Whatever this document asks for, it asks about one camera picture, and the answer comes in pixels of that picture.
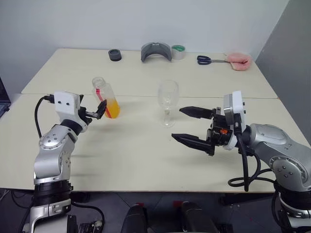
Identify grey curved visor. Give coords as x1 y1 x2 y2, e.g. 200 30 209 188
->
140 42 173 64

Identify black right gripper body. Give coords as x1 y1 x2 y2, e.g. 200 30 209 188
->
206 106 234 147

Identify black floor box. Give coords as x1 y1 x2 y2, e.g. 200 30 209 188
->
66 214 79 233

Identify blue-handled scissors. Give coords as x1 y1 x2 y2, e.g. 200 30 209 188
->
197 55 230 66

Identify tape roll with green core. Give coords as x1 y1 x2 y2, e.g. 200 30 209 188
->
171 44 187 60

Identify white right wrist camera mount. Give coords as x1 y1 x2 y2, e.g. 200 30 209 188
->
223 90 249 150

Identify thick black floor cable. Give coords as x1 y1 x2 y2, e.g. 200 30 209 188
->
70 200 105 229

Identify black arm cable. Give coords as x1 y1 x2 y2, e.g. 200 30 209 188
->
34 94 55 139
227 114 277 193

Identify dark rounded shape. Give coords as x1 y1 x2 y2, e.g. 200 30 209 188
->
173 200 215 233
120 203 149 233

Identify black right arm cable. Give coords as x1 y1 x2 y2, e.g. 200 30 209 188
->
227 114 277 193

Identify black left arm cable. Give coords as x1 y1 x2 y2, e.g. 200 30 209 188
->
34 94 55 139

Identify thin floor cable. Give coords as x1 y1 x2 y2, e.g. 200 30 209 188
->
0 188 35 220

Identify pink plush cloth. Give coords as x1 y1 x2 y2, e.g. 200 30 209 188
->
224 52 252 72

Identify black tape roll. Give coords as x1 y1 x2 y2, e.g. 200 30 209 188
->
108 49 122 62

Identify dark laptop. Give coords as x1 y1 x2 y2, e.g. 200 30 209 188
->
0 76 12 119

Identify plastic bottle orange juice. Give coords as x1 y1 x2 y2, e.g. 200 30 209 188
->
91 76 121 120

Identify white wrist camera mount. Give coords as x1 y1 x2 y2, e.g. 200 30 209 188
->
223 90 249 150
53 91 81 121

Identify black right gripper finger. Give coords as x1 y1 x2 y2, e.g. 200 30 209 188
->
171 133 216 157
179 105 217 120

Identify clear wine glass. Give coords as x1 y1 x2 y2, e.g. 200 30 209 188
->
157 80 180 128

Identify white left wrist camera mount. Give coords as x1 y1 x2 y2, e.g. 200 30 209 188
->
53 91 81 121

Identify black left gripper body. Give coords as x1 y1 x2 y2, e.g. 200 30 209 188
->
77 106 100 125

